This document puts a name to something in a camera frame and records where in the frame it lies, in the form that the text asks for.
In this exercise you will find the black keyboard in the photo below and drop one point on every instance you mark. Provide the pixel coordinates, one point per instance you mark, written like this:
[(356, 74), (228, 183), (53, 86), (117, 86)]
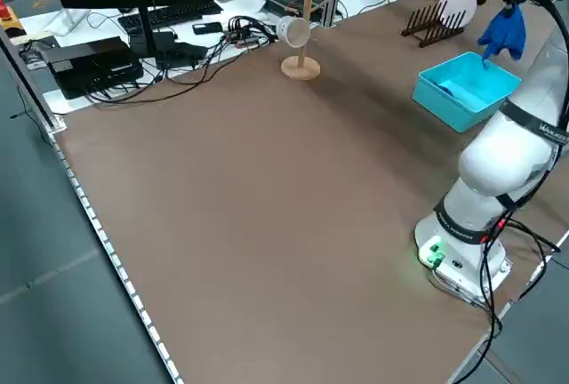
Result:
[(178, 13)]

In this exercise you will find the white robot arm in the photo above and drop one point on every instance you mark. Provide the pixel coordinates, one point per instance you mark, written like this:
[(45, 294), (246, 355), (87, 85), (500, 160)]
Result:
[(489, 170)]

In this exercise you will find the white mug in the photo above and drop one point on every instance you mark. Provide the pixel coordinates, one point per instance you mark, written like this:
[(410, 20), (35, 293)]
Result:
[(293, 33)]

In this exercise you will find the black USB hub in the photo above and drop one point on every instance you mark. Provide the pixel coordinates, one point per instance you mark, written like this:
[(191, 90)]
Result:
[(242, 33)]

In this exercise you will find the wooden mug stand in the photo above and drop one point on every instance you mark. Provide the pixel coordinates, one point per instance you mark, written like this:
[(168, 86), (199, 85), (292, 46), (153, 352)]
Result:
[(301, 68)]

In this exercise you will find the dark wooden dish rack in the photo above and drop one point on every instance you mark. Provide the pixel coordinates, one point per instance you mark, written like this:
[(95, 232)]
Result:
[(427, 30)]

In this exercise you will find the cyan plastic box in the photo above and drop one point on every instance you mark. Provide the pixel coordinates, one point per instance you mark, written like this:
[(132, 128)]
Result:
[(449, 110)]

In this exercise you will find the black electronics box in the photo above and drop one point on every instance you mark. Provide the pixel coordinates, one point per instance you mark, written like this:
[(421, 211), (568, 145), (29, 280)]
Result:
[(93, 64)]

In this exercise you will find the pale round plate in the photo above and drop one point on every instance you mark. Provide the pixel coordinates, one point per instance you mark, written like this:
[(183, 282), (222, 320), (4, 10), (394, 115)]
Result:
[(458, 4)]

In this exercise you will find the red emergency stop button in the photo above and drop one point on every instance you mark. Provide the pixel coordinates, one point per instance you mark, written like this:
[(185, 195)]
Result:
[(4, 10)]

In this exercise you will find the aluminium side rail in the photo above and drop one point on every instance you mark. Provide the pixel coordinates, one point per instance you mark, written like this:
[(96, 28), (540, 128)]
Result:
[(26, 77)]

